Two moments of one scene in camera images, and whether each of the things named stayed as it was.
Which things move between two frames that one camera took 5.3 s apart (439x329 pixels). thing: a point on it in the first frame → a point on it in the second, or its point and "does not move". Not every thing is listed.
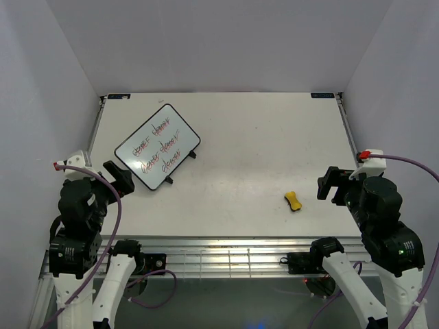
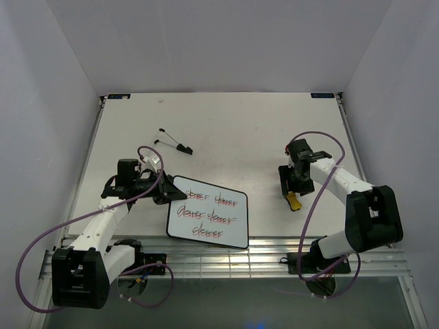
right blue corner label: (322, 95) does not move
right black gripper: (335, 176) → (285, 173)
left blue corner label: (119, 96) does not move
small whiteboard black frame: (158, 146) → (209, 214)
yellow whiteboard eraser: (294, 204) does not move
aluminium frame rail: (222, 257) does not move
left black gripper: (124, 183) → (167, 189)
